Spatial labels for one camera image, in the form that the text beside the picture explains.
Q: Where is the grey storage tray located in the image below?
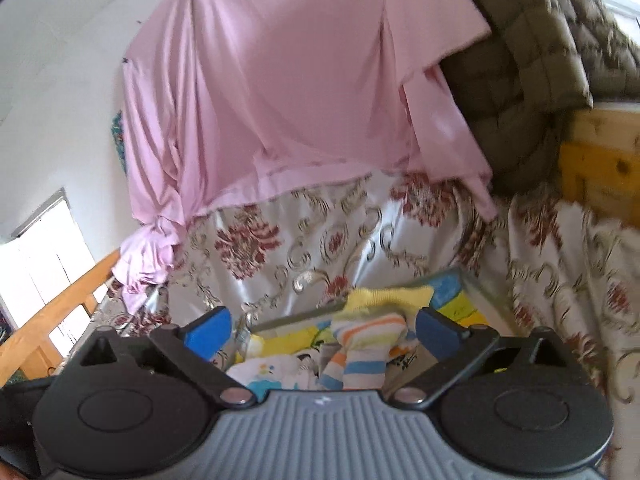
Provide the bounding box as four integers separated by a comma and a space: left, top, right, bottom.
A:
226, 266, 522, 391

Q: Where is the window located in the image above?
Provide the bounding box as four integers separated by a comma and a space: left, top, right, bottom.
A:
1, 191, 96, 328

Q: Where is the pink hanging sheet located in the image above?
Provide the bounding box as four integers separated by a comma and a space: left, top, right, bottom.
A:
113, 0, 497, 312

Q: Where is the floral satin bed cover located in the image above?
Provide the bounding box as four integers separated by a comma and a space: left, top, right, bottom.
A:
94, 169, 640, 480

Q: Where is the wooden bunk frame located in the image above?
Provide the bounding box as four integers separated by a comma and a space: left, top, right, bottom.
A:
558, 104, 640, 229

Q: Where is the colourful wall poster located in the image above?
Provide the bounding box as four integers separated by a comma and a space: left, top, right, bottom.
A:
111, 110, 127, 171

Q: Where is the olive quilted down jacket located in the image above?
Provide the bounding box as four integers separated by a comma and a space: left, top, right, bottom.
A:
440, 0, 639, 195

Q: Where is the wooden bed rail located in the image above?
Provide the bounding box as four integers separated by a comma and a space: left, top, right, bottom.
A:
1, 249, 119, 386

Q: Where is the striped pastel sock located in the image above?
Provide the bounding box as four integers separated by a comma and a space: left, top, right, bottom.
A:
318, 311, 416, 391

